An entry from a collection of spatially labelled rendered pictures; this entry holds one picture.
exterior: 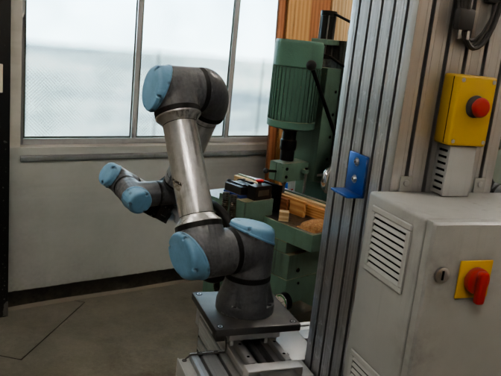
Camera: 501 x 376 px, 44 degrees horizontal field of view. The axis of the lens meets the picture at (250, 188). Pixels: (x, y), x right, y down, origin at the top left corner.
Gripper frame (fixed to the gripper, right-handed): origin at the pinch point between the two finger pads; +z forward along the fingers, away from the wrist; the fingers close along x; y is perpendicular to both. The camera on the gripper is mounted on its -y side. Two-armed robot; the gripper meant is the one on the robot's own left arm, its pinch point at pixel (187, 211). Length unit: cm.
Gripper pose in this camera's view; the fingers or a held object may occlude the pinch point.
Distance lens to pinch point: 209.1
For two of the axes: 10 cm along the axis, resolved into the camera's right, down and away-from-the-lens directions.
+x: 6.7, 2.3, -7.0
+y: -4.5, 8.8, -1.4
